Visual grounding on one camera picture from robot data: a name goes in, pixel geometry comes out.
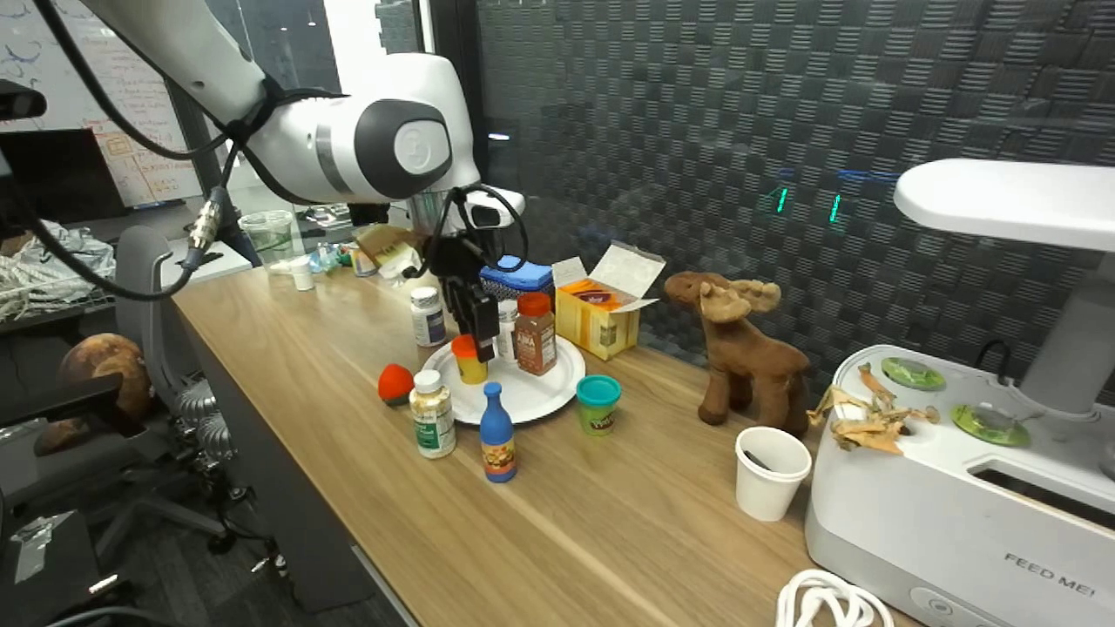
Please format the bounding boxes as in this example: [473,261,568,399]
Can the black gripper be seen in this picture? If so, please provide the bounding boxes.
[420,231,506,343]

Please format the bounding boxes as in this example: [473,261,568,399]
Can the small white pill bottle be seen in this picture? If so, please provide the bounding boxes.
[495,294,523,365]

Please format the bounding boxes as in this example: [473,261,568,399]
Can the large white pill bottle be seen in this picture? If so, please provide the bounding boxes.
[408,281,453,350]

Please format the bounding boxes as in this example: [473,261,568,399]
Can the orange lid putty tub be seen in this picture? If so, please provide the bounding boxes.
[450,332,490,387]

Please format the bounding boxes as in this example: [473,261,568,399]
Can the brown spice bottle orange cap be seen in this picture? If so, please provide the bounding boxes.
[512,290,561,378]

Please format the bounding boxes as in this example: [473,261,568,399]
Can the orange plush ball toy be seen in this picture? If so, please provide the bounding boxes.
[373,358,418,408]

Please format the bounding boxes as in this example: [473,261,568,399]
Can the white round plate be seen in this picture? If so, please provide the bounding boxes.
[413,326,590,428]

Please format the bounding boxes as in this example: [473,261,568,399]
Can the brown moose plush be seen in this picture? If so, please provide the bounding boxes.
[661,268,812,434]

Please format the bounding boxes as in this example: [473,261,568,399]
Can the blue folded cloth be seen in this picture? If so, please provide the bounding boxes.
[476,253,556,294]

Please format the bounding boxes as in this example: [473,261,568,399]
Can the grey woven basket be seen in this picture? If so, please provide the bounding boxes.
[499,281,556,326]

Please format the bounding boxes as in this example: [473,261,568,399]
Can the white bottle green label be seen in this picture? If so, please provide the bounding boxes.
[408,365,460,461]

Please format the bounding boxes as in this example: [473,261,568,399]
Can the yellow cardboard box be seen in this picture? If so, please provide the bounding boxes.
[552,241,668,362]

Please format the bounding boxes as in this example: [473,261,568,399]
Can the small blue bottle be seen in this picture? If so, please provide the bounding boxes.
[476,378,520,486]

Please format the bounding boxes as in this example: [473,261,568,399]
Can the teal lid putty tub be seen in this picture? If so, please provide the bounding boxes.
[574,372,625,434]

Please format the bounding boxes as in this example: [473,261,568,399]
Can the clear plastic container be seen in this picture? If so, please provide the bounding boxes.
[238,206,308,268]

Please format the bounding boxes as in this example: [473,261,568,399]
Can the white paper cup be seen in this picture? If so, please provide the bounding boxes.
[730,423,814,527]

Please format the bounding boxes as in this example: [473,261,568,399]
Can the brown furry object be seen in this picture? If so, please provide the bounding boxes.
[56,332,152,428]

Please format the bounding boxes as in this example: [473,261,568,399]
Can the dried brown plant stems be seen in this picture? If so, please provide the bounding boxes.
[809,362,935,461]

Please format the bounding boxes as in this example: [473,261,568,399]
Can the grey crumpled cloth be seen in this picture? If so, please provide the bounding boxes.
[0,216,117,326]

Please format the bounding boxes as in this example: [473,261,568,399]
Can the black office chair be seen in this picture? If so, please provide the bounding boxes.
[0,222,291,627]

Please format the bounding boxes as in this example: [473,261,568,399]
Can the white planter appliance with lamp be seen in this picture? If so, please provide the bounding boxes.
[800,157,1115,627]

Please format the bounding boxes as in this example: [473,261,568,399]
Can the thick white coiled cable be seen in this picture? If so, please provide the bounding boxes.
[775,568,898,627]

